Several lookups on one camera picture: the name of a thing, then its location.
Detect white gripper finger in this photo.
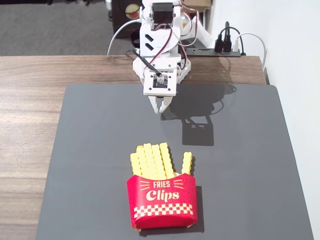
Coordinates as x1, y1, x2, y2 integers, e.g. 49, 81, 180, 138
158, 58, 193, 113
148, 95, 161, 115

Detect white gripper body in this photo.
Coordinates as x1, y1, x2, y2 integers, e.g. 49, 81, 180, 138
132, 50, 182, 82

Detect yellow crinkle fry alone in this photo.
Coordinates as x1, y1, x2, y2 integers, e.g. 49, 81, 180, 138
180, 151, 194, 176

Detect short yellow crinkle fry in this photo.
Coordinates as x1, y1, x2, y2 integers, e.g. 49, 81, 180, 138
129, 152, 141, 176

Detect dark grey power strip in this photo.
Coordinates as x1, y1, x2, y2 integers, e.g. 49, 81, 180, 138
185, 47, 242, 58

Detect black speaker box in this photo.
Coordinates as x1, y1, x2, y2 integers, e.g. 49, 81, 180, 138
111, 0, 143, 40

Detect grey rectangular mat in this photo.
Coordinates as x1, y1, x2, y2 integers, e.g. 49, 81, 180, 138
34, 83, 315, 240

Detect red fries clips box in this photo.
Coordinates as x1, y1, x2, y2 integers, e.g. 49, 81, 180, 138
126, 172, 199, 232

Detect red white servo wires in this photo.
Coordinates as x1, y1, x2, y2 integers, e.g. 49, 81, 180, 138
143, 0, 201, 73

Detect black camera cable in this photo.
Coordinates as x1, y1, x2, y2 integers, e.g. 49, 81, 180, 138
130, 49, 164, 79

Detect white gripper camera mount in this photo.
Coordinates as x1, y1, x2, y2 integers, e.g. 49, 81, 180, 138
143, 69, 178, 98

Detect black strap loop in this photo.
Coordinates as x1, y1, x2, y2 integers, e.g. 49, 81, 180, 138
129, 30, 141, 49

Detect black plug with straight cable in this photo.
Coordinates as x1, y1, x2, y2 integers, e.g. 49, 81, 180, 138
222, 21, 232, 53

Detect white cable behind table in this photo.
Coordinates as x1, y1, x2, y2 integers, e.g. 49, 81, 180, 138
107, 19, 143, 56

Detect white plug with cable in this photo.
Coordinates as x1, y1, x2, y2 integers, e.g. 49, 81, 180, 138
231, 32, 268, 70

